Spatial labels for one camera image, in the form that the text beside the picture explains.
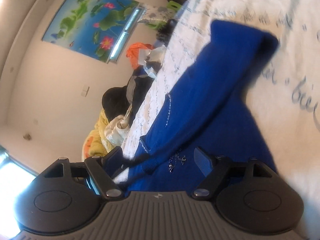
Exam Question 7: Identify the green plastic stool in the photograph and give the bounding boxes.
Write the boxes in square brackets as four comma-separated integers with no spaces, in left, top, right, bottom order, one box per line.
[141,1,182,30]

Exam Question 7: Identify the white script-print bed sheet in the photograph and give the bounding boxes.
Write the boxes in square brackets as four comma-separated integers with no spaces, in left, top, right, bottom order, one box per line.
[117,0,319,239]

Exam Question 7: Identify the black garment pile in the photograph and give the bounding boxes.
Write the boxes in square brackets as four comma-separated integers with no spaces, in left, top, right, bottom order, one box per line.
[101,75,153,126]

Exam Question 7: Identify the lotus pond wall poster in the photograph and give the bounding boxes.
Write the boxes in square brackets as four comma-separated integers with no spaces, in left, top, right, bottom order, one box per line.
[42,0,144,63]

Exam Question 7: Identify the orange cloth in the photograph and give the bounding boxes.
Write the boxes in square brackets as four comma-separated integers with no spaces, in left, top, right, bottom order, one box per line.
[126,42,154,70]

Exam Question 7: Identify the white wall switch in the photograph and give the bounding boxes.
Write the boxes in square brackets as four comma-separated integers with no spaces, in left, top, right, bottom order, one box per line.
[81,86,89,97]

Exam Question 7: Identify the yellow floral quilt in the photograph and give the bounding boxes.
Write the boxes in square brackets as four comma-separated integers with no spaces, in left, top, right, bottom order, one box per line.
[82,109,112,160]

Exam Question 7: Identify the blue knit sweater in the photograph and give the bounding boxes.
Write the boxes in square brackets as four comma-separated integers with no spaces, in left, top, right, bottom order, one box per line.
[125,20,279,192]

